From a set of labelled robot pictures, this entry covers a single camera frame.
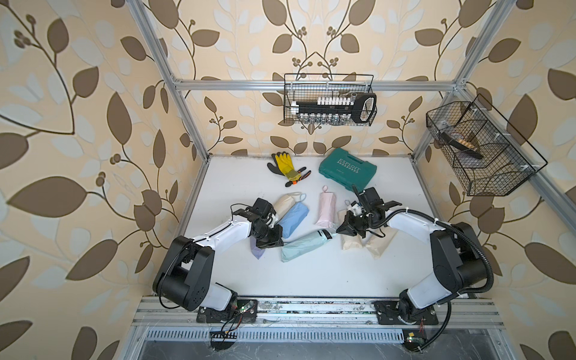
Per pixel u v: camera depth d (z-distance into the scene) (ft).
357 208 2.83
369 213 2.27
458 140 2.46
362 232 2.70
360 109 2.77
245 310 2.42
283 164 3.78
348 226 2.59
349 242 2.84
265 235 2.46
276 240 2.51
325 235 2.84
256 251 2.78
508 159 2.21
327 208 3.21
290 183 3.56
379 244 2.89
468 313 2.47
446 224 1.61
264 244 2.57
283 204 3.26
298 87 2.99
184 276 1.42
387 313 2.41
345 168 3.58
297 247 2.79
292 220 3.14
